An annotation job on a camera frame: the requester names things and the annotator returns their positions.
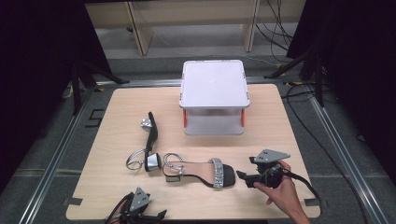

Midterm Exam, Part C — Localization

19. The black tape floor mark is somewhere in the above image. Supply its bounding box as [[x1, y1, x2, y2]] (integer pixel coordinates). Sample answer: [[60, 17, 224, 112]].
[[84, 108, 106, 129]]

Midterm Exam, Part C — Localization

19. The black sandal with rhinestone strap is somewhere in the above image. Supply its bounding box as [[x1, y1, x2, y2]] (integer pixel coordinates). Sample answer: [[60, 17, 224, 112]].
[[162, 152, 236, 189], [125, 111, 163, 173]]

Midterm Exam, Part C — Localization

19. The thin white floor cable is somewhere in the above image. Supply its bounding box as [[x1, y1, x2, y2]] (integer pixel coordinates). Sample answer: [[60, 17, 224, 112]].
[[242, 55, 282, 68]]

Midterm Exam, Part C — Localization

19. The long black floor cable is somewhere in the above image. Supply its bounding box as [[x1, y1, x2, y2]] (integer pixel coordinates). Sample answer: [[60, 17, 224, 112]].
[[280, 83, 372, 224]]

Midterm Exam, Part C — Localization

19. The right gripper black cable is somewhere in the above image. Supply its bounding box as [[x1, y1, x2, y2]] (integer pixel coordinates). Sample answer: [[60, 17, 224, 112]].
[[281, 171, 322, 207]]

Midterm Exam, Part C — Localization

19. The black curtain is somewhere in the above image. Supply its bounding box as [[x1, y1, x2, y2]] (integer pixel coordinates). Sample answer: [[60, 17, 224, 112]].
[[0, 0, 114, 195], [285, 0, 396, 176]]

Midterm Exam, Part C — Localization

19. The person's right hand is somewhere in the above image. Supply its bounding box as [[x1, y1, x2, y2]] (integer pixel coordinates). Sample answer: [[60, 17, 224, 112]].
[[253, 160, 313, 224]]

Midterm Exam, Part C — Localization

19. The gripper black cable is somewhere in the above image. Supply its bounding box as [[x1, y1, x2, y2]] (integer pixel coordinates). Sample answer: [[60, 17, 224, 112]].
[[281, 171, 322, 207], [105, 191, 135, 224]]

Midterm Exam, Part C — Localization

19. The black metal stand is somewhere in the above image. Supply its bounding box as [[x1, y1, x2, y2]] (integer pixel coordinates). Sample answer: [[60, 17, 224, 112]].
[[263, 46, 327, 108], [69, 60, 131, 117]]

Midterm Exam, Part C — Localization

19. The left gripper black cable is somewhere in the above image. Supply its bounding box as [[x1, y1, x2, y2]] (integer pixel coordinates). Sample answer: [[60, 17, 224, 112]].
[[105, 191, 135, 224]]

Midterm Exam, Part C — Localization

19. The metal floor rail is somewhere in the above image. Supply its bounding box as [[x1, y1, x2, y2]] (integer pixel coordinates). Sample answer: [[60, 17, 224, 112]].
[[306, 87, 390, 224], [18, 86, 96, 224], [95, 76, 312, 89]]

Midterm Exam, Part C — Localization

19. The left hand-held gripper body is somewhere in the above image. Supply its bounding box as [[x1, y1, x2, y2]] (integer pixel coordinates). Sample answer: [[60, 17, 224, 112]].
[[121, 186, 152, 224]]

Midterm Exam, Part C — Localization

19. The white two-tier shoe rack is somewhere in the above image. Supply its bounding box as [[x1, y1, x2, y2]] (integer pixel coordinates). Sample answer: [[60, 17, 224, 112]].
[[178, 59, 251, 136]]

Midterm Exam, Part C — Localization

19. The person's left hand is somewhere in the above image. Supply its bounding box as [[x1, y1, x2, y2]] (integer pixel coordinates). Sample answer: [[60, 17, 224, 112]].
[[108, 206, 126, 224]]

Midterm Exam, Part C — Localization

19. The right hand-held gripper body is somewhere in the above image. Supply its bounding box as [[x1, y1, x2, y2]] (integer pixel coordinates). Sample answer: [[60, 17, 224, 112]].
[[248, 148, 291, 189]]

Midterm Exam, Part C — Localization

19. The yellow tape piece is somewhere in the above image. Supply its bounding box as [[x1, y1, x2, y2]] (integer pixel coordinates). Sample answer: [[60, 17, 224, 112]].
[[275, 63, 291, 77]]

